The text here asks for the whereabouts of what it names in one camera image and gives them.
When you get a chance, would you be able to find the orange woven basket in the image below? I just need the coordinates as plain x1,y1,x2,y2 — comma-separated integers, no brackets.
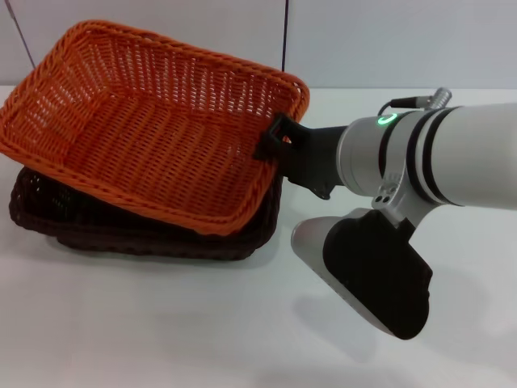
0,19,311,237

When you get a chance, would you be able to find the black vertical partition strip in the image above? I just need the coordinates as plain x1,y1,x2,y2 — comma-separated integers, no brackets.
280,0,291,74

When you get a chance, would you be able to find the dark brown woven basket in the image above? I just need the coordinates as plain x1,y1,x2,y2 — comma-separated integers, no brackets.
8,166,284,262

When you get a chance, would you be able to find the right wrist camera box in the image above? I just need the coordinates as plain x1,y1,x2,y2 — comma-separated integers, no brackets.
291,208,435,342

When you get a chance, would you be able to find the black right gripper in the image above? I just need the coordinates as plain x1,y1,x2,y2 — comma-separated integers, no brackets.
254,114,349,201

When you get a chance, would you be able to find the black cable with metal connector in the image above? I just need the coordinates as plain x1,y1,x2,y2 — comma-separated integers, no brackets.
377,87,454,116

